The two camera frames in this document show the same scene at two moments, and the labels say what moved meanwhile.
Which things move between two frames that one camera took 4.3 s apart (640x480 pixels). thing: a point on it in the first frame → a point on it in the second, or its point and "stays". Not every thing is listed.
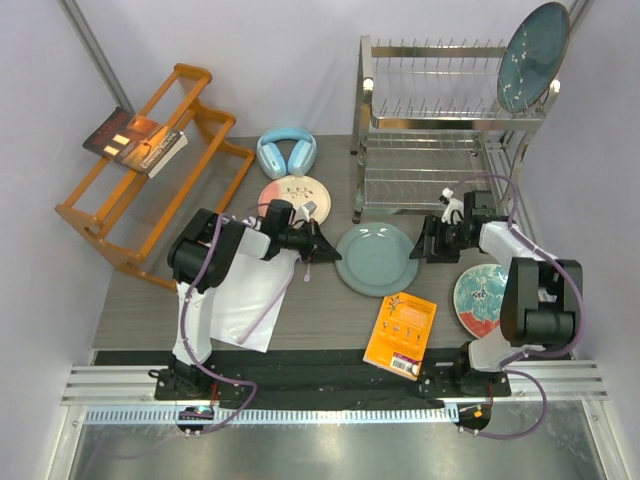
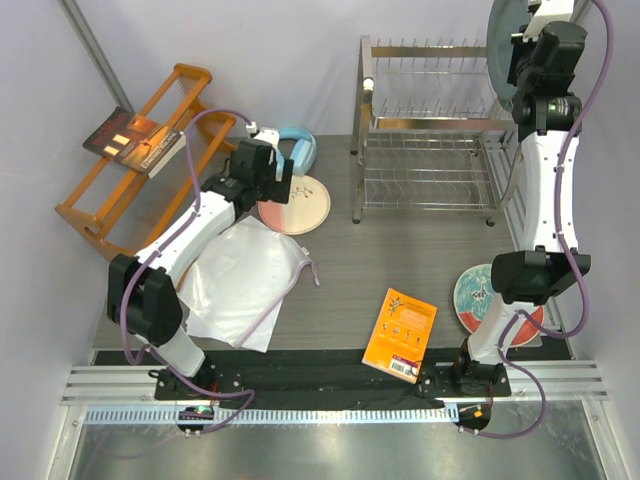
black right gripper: [433, 226] → [519, 47]
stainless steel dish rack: [429, 128] stays
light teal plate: [373, 259] → [509, 17]
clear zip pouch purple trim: [245, 309] stays
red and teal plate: [477, 299] stays
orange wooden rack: [135, 220] stays
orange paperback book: [400, 335] stays
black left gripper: [317, 248] → [278, 190]
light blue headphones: [270, 161] stays
